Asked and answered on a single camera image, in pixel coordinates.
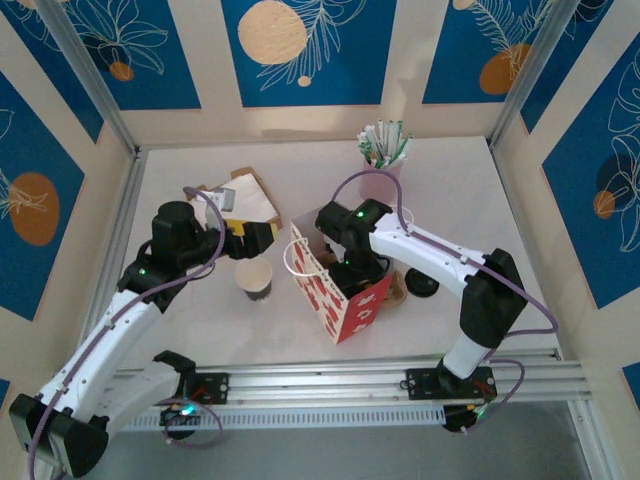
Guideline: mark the brown pulp cup carrier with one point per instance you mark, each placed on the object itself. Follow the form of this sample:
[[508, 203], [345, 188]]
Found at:
[[325, 262], [396, 290]]

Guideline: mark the white paper napkin stack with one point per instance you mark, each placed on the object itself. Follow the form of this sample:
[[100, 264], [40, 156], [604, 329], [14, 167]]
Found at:
[[252, 195]]

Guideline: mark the red white paper bag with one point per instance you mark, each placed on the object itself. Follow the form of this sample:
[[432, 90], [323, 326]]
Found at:
[[360, 312]]

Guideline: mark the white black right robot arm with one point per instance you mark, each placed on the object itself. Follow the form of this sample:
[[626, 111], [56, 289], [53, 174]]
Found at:
[[430, 250]]

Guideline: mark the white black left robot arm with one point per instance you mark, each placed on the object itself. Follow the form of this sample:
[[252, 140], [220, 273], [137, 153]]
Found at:
[[100, 345]]

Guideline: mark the open black paper cup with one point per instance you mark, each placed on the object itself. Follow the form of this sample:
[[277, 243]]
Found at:
[[253, 275]]

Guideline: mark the pink straw holder cup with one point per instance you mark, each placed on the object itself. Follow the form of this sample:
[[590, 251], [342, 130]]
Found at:
[[380, 185]]

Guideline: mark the loose black plastic lid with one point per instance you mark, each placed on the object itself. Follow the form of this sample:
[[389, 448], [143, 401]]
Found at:
[[422, 287]]

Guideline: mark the black left controller board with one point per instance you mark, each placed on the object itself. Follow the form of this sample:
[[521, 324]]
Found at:
[[177, 420]]

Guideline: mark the black controller board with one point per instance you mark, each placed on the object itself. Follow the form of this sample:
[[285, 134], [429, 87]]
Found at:
[[462, 420], [177, 420]]

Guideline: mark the black right controller board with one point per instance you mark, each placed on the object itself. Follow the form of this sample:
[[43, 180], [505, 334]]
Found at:
[[462, 420]]

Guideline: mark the aluminium side rail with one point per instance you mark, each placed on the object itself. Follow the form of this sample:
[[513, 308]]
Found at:
[[125, 200]]

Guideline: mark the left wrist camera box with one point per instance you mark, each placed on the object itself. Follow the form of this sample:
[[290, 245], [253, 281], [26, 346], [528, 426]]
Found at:
[[222, 200]]

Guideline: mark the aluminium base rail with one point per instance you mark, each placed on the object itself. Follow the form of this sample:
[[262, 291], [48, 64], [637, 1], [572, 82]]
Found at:
[[320, 385]]

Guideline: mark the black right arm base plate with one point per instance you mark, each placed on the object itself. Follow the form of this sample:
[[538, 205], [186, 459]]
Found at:
[[422, 384]]

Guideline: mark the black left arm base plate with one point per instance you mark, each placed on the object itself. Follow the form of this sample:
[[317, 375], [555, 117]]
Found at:
[[215, 387]]

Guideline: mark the aluminium frame post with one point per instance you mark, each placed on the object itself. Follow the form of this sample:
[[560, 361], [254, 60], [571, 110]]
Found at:
[[85, 75], [530, 70]]

